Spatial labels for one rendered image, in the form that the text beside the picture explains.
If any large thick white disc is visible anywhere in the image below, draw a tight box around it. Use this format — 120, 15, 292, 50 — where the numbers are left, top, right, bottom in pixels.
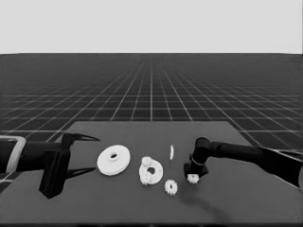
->
96, 144, 132, 177

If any small white toothed gear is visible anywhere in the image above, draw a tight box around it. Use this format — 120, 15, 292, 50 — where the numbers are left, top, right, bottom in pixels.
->
140, 155, 153, 167
164, 179, 179, 197
140, 173, 152, 186
187, 173, 201, 185

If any white round pinned carrier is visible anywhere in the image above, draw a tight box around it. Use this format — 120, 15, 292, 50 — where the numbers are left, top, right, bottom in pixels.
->
138, 156, 165, 186

